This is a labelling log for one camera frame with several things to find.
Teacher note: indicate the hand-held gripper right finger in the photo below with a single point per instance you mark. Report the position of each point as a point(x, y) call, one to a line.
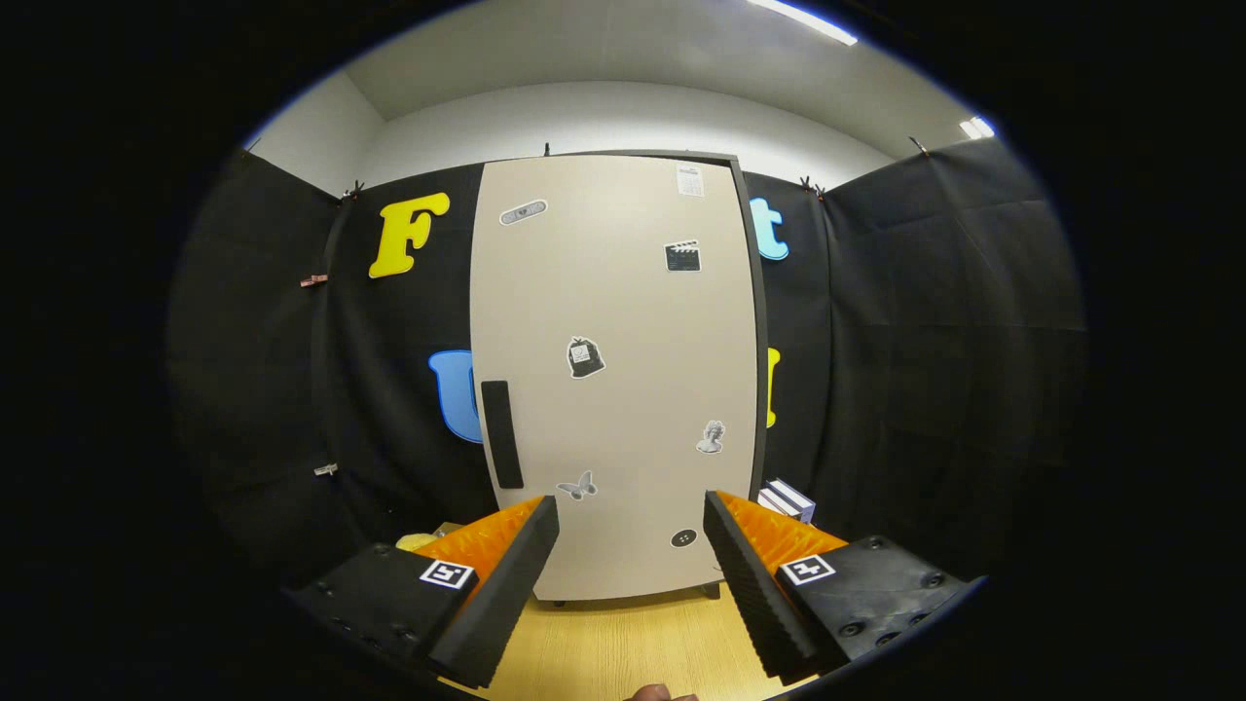
point(754, 584)

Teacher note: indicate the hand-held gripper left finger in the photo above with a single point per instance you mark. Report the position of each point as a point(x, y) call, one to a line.
point(506, 584)

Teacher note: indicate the dark grey shoe cabinet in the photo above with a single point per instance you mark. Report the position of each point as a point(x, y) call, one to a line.
point(761, 321)

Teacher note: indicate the beige shoe cabinet door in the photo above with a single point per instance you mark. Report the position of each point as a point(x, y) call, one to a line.
point(623, 292)

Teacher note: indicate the yellow plush toy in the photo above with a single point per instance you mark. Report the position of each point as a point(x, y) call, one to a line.
point(417, 541)

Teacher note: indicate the black backdrop cloth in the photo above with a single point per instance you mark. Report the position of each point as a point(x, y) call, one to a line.
point(925, 341)

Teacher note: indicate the small ceiling light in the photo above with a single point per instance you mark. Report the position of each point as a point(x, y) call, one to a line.
point(977, 128)

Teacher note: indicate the long ceiling light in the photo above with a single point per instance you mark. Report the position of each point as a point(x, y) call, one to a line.
point(803, 19)

